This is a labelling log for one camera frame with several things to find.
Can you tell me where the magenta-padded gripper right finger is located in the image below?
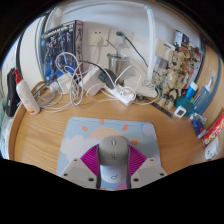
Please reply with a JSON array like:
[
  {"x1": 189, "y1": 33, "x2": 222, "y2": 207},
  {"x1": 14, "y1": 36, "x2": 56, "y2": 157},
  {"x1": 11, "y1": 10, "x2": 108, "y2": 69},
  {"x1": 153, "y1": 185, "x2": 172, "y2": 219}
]
[{"x1": 126, "y1": 143, "x2": 168, "y2": 190}]

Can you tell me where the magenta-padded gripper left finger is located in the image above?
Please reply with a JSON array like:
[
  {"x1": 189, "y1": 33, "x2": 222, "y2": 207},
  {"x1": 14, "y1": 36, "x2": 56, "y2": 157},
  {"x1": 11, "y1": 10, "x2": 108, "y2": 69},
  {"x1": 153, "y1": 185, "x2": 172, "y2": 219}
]
[{"x1": 57, "y1": 143, "x2": 102, "y2": 190}]

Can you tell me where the grey computer mouse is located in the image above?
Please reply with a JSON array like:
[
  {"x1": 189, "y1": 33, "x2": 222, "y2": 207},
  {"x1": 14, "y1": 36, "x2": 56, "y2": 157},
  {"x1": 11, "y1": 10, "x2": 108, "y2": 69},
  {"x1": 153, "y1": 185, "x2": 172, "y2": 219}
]
[{"x1": 96, "y1": 135, "x2": 131, "y2": 184}]

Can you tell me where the pastel cloud-print mouse pad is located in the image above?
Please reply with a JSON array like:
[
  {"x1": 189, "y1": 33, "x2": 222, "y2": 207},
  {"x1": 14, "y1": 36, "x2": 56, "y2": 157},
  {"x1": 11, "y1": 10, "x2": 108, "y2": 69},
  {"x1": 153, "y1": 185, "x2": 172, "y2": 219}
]
[{"x1": 56, "y1": 116, "x2": 163, "y2": 191}]

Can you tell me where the white mug with face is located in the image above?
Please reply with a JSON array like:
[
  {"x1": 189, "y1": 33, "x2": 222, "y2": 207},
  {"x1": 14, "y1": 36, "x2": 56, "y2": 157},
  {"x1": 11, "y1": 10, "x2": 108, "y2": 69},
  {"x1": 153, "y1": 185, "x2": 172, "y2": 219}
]
[{"x1": 203, "y1": 135, "x2": 221, "y2": 161}]

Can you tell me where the small white cube clock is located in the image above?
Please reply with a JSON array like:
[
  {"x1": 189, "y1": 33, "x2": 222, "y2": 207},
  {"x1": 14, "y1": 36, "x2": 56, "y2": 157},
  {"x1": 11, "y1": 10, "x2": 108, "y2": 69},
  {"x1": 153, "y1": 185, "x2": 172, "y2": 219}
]
[{"x1": 174, "y1": 105, "x2": 186, "y2": 118}]

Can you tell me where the blue and white packet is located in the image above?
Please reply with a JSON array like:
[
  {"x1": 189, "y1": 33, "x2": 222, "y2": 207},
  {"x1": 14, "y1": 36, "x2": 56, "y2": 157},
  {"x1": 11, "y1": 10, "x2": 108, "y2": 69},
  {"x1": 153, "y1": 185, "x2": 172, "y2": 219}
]
[{"x1": 189, "y1": 112, "x2": 208, "y2": 139}]

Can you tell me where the white power strip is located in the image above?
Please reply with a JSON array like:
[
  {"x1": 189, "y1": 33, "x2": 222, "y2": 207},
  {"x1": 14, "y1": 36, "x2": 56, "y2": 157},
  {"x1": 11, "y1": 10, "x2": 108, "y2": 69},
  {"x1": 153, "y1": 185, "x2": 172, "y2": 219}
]
[{"x1": 105, "y1": 83, "x2": 138, "y2": 107}]

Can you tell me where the red snack can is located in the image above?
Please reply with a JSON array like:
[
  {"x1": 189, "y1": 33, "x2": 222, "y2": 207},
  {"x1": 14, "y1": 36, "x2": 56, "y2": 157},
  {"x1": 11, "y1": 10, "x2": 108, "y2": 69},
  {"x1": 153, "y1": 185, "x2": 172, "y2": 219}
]
[{"x1": 201, "y1": 109, "x2": 224, "y2": 148}]

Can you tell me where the teal container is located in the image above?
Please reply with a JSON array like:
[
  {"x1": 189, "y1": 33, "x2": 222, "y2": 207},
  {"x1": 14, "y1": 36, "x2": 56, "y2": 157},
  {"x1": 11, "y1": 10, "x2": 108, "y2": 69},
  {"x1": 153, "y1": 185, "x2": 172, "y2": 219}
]
[{"x1": 174, "y1": 95, "x2": 195, "y2": 116}]

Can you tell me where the white multi-port charger block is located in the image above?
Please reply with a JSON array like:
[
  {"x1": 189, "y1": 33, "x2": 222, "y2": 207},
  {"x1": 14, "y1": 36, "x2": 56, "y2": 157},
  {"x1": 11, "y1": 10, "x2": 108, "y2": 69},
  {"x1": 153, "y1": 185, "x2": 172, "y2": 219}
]
[{"x1": 57, "y1": 73, "x2": 73, "y2": 95}]

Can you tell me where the white pump bottle red cap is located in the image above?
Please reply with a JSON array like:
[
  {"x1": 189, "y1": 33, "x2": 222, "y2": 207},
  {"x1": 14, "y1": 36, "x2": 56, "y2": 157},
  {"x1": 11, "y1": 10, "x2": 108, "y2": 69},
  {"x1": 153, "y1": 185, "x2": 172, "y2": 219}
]
[{"x1": 12, "y1": 68, "x2": 41, "y2": 116}]

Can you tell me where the blue spray bottle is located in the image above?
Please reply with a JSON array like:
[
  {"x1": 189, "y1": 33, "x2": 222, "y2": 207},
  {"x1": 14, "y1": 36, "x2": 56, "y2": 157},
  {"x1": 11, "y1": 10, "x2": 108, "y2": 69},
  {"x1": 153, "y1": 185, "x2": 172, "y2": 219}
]
[{"x1": 193, "y1": 75, "x2": 215, "y2": 116}]

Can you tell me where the blue tube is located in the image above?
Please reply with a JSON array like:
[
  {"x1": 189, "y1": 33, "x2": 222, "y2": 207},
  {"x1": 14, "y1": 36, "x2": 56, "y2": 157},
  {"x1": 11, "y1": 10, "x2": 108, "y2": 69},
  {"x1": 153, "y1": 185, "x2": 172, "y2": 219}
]
[{"x1": 184, "y1": 81, "x2": 199, "y2": 103}]

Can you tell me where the beige robot model figure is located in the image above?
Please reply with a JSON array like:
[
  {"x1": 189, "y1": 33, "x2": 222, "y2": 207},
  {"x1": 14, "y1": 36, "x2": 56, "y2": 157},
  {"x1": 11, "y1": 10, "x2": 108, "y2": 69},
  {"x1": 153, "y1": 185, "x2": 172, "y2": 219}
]
[{"x1": 156, "y1": 49, "x2": 193, "y2": 111}]

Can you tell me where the black power adapter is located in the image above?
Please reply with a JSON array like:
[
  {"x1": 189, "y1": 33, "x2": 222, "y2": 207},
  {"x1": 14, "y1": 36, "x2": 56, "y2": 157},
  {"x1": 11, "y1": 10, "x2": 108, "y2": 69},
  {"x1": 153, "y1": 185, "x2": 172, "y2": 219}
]
[{"x1": 97, "y1": 68, "x2": 118, "y2": 90}]

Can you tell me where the steel cup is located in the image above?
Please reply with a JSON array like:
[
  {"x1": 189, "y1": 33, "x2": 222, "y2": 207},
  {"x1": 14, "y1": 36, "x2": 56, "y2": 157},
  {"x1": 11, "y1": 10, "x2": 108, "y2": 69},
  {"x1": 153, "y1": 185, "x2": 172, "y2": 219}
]
[{"x1": 107, "y1": 53, "x2": 131, "y2": 81}]

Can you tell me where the robot model kit box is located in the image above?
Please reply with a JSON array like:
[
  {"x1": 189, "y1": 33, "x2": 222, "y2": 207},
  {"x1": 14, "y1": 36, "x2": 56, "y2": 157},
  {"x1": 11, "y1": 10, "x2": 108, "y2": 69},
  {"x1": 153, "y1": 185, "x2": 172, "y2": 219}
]
[{"x1": 39, "y1": 19, "x2": 84, "y2": 84}]

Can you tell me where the tangled white cable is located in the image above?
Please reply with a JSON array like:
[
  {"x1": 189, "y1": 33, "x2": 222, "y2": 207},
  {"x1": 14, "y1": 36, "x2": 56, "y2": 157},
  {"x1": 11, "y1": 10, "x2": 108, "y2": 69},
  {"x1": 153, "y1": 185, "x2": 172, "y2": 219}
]
[{"x1": 34, "y1": 51, "x2": 158, "y2": 113}]

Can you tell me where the white wall outlet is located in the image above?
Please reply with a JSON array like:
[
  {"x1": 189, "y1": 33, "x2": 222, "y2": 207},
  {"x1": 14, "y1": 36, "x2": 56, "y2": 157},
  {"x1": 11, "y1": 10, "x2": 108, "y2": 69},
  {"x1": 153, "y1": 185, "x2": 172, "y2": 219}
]
[{"x1": 87, "y1": 28, "x2": 110, "y2": 47}]

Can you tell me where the green plug cable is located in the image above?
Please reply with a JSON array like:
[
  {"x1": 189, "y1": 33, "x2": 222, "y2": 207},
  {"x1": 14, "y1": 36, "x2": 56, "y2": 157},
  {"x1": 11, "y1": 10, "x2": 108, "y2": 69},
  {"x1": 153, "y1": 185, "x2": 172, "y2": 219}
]
[{"x1": 115, "y1": 30, "x2": 149, "y2": 68}]

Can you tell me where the wooden shelf unit grey frame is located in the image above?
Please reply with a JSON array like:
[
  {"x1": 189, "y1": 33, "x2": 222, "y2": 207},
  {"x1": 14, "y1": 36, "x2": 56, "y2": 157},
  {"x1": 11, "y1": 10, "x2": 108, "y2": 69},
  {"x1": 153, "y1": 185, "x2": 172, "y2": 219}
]
[{"x1": 33, "y1": 8, "x2": 56, "y2": 44}]

